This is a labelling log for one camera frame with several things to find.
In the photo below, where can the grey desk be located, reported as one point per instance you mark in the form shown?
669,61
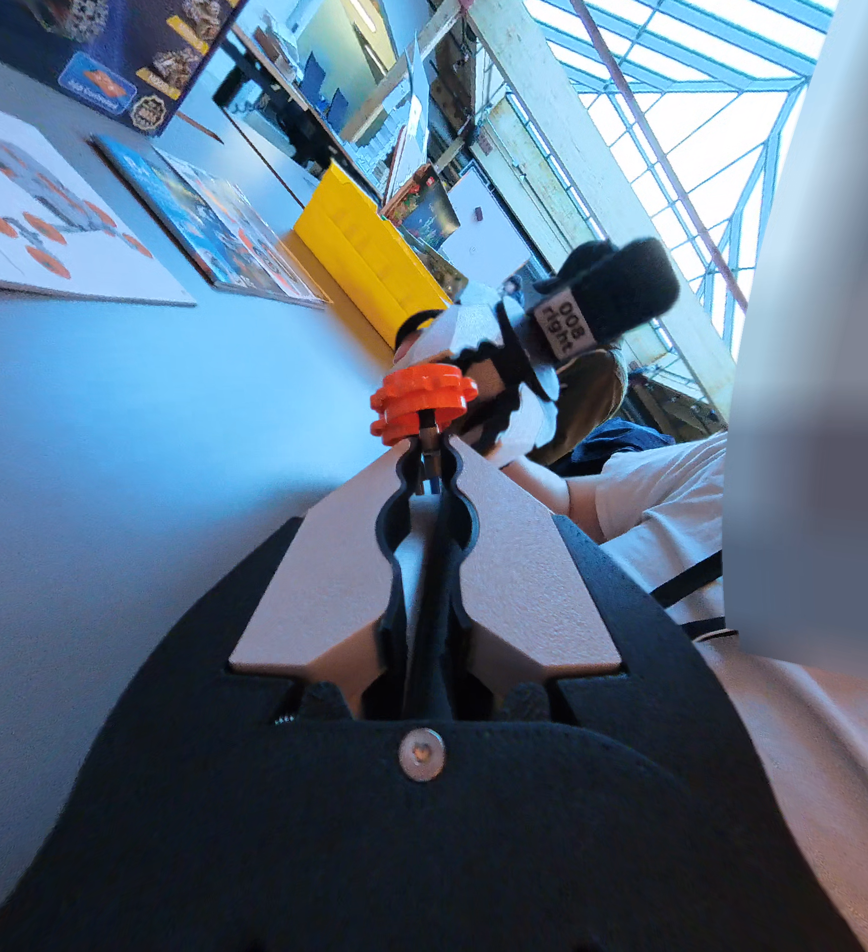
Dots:
106,483

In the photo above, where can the dark blue cloth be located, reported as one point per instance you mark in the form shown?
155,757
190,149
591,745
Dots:
619,439

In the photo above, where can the blue robot kit box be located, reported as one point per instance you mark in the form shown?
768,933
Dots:
129,44

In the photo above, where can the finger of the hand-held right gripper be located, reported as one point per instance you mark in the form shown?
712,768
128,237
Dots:
534,428
463,327

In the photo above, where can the blue cover booklet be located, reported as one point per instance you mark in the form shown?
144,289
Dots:
173,201

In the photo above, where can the open instruction booklet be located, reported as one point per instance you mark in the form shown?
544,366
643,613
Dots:
106,275

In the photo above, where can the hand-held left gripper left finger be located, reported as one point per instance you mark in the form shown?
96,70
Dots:
315,595

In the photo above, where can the person's light t-shirt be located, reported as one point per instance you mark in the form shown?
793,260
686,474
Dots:
664,520

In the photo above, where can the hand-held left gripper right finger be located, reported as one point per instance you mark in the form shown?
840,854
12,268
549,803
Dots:
538,595

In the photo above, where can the yellow storage bin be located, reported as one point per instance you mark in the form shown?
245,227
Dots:
359,245

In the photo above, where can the dark picture box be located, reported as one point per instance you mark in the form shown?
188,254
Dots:
426,212

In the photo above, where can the person's right forearm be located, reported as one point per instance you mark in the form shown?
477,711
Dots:
553,491

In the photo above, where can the grey beam orange wheel assembly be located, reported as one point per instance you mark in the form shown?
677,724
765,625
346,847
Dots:
419,390

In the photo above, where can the olive cloth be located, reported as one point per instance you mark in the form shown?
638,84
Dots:
590,401

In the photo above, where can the person's right hand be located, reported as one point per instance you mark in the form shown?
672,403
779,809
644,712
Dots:
402,352

